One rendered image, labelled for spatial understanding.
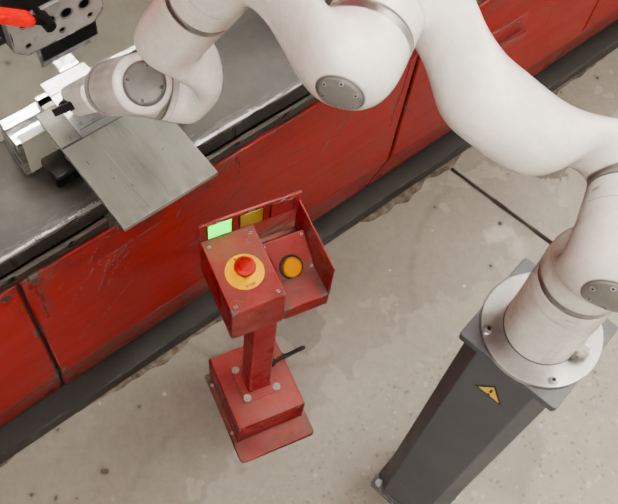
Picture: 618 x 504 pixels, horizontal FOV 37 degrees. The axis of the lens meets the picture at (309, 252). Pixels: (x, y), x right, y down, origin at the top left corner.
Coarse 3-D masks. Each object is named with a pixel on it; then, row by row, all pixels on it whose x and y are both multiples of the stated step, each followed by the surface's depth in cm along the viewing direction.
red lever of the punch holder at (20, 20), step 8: (0, 8) 122; (8, 8) 124; (0, 16) 122; (8, 16) 123; (16, 16) 124; (24, 16) 125; (32, 16) 126; (40, 16) 128; (48, 16) 129; (8, 24) 123; (16, 24) 124; (24, 24) 125; (32, 24) 126; (40, 24) 128; (48, 24) 128; (56, 24) 129; (48, 32) 129
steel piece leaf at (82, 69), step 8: (80, 64) 157; (64, 72) 156; (72, 72) 156; (80, 72) 157; (48, 80) 155; (56, 80) 155; (64, 80) 156; (72, 80) 156; (48, 88) 155; (56, 88) 155
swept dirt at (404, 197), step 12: (600, 60) 298; (564, 84) 292; (456, 156) 276; (444, 168) 274; (408, 192) 269; (384, 204) 266; (396, 204) 267; (372, 216) 264; (192, 336) 243; (180, 348) 241; (156, 360) 239; (168, 360) 240; (144, 372) 238; (120, 384) 236; (84, 408) 232; (12, 456) 225
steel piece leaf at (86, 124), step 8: (56, 96) 154; (56, 104) 153; (72, 112) 153; (96, 112) 153; (72, 120) 152; (80, 120) 152; (88, 120) 152; (96, 120) 150; (104, 120) 151; (112, 120) 153; (80, 128) 151; (88, 128) 150; (96, 128) 151
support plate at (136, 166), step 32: (64, 128) 151; (128, 128) 152; (160, 128) 153; (96, 160) 149; (128, 160) 150; (160, 160) 150; (192, 160) 151; (96, 192) 146; (128, 192) 147; (160, 192) 147; (128, 224) 144
